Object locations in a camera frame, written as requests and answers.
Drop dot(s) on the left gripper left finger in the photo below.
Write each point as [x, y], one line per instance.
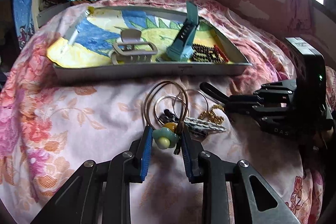
[99, 192]

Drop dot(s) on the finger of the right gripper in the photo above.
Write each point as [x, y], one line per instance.
[214, 93]

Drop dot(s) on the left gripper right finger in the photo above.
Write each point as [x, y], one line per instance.
[232, 192]

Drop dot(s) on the beige plastic hair claw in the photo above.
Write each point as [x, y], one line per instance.
[132, 49]

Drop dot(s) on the black hair clip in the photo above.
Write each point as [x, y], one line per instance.
[167, 116]

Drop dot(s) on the floral pink bed quilt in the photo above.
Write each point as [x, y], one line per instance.
[48, 131]

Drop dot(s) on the pink window curtain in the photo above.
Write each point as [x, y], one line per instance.
[299, 17]

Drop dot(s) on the grey tray with drawing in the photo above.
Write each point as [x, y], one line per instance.
[84, 52]

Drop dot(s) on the blue dotted wardrobe curtain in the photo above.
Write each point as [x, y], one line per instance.
[23, 21]

